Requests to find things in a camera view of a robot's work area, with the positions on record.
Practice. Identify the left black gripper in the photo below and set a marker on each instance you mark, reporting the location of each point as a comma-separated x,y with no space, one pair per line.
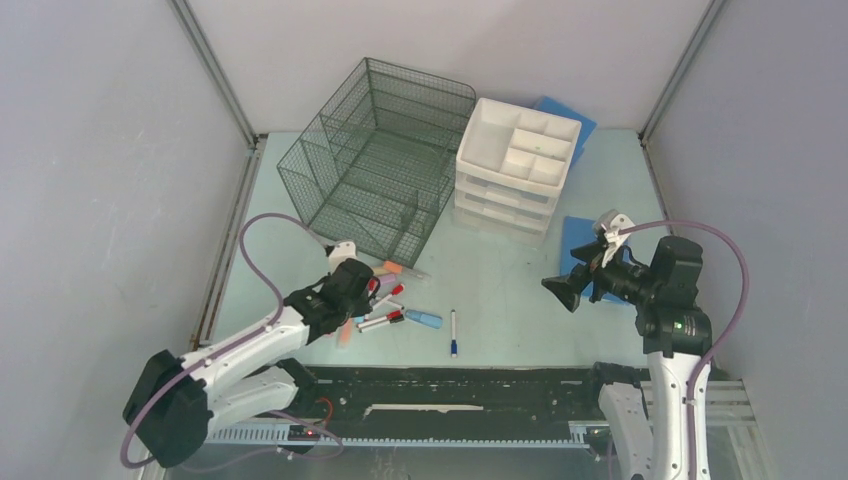
363,307

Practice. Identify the white plastic drawer organizer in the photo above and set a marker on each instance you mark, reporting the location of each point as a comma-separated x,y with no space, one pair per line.
511,168

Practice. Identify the blue folder at back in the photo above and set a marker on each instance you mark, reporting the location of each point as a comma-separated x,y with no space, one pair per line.
568,116

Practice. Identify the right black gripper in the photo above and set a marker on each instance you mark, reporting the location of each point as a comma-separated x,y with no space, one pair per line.
567,287

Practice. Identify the blue folder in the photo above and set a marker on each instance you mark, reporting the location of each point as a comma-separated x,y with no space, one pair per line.
601,264
568,116

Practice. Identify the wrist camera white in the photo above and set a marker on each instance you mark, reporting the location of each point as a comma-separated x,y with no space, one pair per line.
339,252
610,231

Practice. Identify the orange cap clear highlighter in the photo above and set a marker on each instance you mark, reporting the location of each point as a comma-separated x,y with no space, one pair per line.
388,267

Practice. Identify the black front rail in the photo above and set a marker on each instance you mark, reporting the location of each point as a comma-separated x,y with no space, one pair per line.
540,406

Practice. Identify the blue folder at right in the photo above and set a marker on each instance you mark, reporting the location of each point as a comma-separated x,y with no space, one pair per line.
601,264

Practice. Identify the red cap marker lower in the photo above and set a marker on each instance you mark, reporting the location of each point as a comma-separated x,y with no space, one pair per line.
394,313

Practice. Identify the red cap marker upper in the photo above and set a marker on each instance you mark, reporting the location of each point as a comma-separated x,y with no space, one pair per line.
386,298

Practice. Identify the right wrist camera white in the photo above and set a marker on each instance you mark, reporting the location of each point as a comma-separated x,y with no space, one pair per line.
610,231

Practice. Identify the black cap marker lower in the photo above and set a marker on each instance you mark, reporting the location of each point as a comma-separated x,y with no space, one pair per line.
379,322

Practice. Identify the red cap marker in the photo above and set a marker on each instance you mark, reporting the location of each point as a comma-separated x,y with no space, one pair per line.
386,298
394,313

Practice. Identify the green wire mesh basket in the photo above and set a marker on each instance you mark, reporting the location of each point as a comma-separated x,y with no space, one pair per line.
376,165

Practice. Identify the blue cap whiteboard marker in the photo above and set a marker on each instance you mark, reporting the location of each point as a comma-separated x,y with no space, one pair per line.
453,331

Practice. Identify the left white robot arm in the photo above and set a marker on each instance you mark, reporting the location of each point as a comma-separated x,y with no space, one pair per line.
178,402

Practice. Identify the light blue highlighter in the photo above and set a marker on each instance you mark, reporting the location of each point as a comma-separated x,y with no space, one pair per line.
423,318

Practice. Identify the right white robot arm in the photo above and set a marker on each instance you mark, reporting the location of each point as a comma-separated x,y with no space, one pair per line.
666,437

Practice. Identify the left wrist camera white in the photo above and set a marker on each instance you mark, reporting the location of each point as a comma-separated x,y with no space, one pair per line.
339,252

